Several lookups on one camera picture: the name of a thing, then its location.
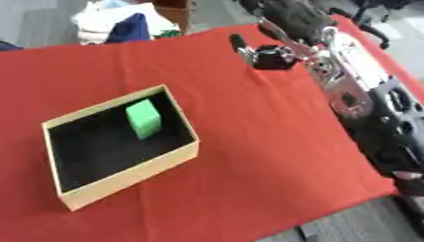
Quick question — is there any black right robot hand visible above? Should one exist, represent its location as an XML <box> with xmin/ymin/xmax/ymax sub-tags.
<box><xmin>226</xmin><ymin>0</ymin><xmax>340</xmax><ymax>71</ymax></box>

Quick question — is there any brown cardboard box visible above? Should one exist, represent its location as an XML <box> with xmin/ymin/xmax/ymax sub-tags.
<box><xmin>150</xmin><ymin>0</ymin><xmax>199</xmax><ymax>34</ymax></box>

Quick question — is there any tan cardboard box black inside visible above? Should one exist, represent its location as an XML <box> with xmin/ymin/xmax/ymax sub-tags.
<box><xmin>41</xmin><ymin>83</ymin><xmax>201</xmax><ymax>213</ymax></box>

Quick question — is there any black chair base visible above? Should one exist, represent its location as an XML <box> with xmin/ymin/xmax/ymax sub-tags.
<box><xmin>327</xmin><ymin>0</ymin><xmax>424</xmax><ymax>51</ymax></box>

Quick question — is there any dark blue cloth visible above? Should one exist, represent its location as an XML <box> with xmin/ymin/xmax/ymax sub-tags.
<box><xmin>102</xmin><ymin>12</ymin><xmax>154</xmax><ymax>44</ymax></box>

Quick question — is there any green block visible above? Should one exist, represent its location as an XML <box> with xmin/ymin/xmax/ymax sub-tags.
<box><xmin>124</xmin><ymin>98</ymin><xmax>165</xmax><ymax>141</ymax></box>

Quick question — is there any white cloth pile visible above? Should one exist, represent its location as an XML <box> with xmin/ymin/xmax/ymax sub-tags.
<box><xmin>69</xmin><ymin>0</ymin><xmax>183</xmax><ymax>45</ymax></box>

